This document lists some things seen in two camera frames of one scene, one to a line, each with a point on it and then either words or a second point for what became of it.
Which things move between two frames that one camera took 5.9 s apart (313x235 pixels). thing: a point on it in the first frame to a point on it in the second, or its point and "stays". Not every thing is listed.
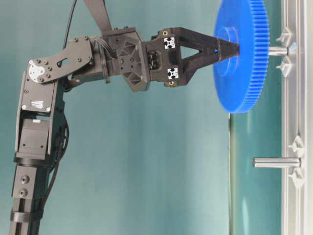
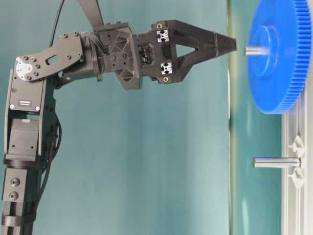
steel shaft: (277, 162) stays
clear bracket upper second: (297, 147) stays
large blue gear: (240, 80) to (278, 81)
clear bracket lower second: (298, 177) stays
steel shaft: (278, 51) to (253, 51)
